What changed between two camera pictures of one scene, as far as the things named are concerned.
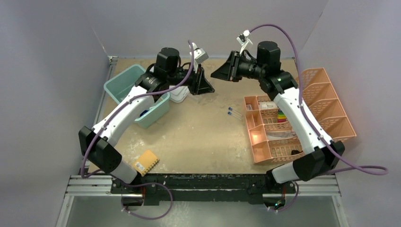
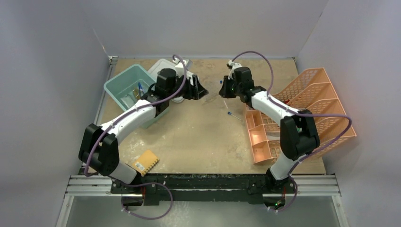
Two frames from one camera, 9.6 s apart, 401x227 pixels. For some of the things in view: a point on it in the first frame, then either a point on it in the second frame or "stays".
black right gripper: x=227 y=72 → x=224 y=92
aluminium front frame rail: x=326 y=185 stays
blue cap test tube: x=230 y=113 stays
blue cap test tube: x=231 y=109 → x=221 y=82
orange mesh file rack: x=273 y=138 stays
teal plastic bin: x=126 y=78 stays
